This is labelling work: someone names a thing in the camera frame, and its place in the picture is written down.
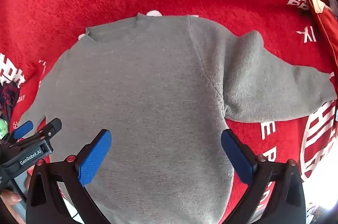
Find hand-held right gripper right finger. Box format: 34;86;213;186
221;129;308;224

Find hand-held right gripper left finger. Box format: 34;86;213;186
26;129;113;224

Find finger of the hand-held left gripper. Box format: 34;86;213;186
14;118;63;147
2;120;34;146

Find grey knitted sweater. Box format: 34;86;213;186
20;13;338;224

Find person's left hand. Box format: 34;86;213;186
0;189;23;217

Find cartoon print cushion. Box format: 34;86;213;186
0;118;8;140

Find dark red blue patterned cloth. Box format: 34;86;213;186
0;82;20;124

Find red printed blanket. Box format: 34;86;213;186
0;0;338;224

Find red cushion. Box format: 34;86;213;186
308;0;338;68

